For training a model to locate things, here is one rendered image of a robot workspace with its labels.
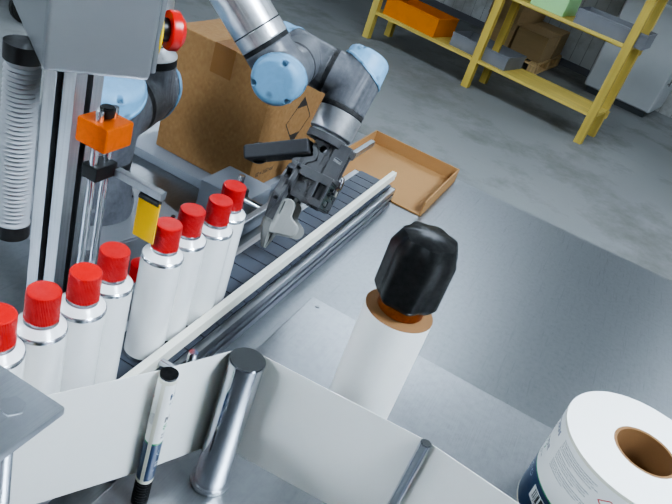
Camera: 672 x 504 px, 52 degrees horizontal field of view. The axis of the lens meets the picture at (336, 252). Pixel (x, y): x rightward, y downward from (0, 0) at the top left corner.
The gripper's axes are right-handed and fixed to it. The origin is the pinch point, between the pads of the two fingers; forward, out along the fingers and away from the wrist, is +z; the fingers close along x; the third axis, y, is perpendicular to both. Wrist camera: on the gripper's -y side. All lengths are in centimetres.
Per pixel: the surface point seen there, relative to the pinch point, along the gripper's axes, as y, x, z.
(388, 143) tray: -8, 79, -36
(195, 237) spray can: 1.6, -27.8, 2.5
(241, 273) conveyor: -0.2, -0.7, 6.8
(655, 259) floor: 110, 329, -82
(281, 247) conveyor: 0.4, 10.3, 0.4
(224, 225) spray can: 2.5, -23.3, -0.3
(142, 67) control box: 1, -53, -11
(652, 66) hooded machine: 69, 621, -309
